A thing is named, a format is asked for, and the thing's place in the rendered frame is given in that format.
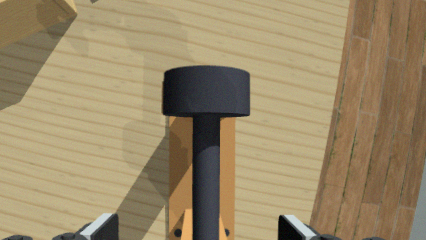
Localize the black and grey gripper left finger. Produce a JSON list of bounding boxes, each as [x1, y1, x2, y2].
[[2, 213, 119, 240]]

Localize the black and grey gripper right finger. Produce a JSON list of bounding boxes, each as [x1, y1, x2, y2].
[[278, 215, 385, 240]]

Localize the black dumbbell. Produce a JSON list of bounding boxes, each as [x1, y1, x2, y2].
[[163, 65, 250, 240]]

